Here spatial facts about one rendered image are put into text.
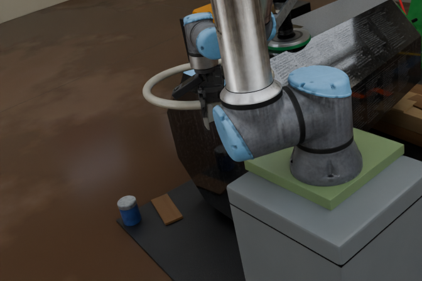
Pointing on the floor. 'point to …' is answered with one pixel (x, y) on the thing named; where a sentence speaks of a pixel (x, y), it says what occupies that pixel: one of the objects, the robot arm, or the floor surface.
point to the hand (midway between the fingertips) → (206, 123)
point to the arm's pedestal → (331, 229)
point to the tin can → (129, 210)
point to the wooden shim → (166, 209)
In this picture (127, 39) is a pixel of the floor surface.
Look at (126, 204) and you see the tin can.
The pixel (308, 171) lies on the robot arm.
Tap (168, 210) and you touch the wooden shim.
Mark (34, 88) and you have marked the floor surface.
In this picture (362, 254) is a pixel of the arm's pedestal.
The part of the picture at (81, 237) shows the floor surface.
